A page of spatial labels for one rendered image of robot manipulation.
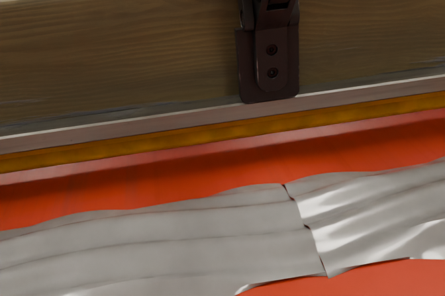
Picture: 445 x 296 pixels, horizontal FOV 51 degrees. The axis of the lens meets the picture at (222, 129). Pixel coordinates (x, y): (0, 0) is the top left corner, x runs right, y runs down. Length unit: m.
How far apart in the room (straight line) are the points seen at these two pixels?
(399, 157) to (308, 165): 0.05
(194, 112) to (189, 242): 0.07
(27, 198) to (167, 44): 0.11
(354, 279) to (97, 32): 0.16
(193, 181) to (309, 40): 0.10
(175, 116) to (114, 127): 0.03
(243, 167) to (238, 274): 0.09
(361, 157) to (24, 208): 0.19
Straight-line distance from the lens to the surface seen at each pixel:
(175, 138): 0.28
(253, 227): 0.22
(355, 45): 0.27
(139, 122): 0.25
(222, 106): 0.25
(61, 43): 0.25
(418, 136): 0.31
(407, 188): 0.25
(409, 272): 0.21
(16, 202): 0.28
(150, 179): 0.27
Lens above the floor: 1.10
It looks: 27 degrees down
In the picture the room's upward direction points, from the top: 5 degrees counter-clockwise
